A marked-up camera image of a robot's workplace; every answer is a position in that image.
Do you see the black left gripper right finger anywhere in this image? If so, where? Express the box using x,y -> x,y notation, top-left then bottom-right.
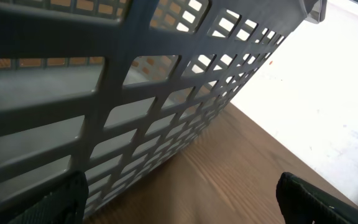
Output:
276,172 -> 358,224

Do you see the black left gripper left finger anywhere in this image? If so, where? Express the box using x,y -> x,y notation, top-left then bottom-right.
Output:
9,171 -> 89,224

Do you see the grey plastic basket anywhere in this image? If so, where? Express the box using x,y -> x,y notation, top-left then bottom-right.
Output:
0,0 -> 327,223

